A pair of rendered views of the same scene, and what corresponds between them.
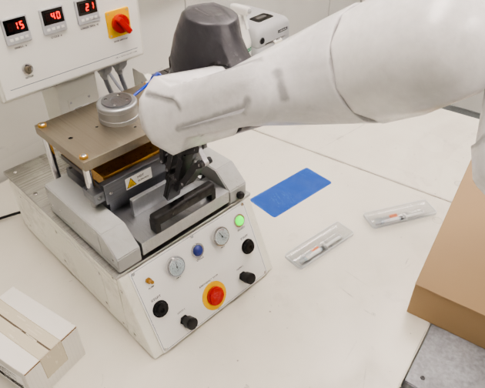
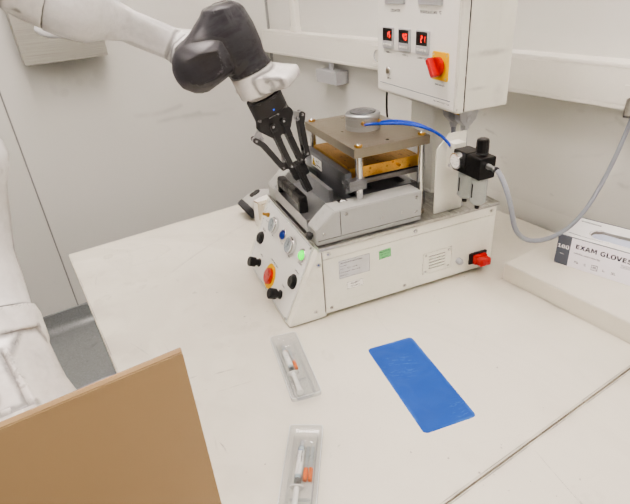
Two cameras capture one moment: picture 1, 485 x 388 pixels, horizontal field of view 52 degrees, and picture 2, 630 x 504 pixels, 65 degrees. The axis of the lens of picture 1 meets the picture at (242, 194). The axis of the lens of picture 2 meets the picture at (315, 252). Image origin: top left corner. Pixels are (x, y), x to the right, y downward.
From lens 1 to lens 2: 1.48 m
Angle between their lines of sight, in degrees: 89
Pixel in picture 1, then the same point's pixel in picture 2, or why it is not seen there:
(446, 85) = not seen: outside the picture
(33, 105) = (547, 169)
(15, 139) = (518, 185)
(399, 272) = (214, 430)
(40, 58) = (395, 67)
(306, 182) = (434, 402)
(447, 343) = not seen: hidden behind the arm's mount
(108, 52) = (430, 91)
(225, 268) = (281, 272)
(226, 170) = (325, 211)
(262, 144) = (556, 382)
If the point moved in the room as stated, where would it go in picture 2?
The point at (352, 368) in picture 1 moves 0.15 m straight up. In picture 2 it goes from (154, 346) to (137, 288)
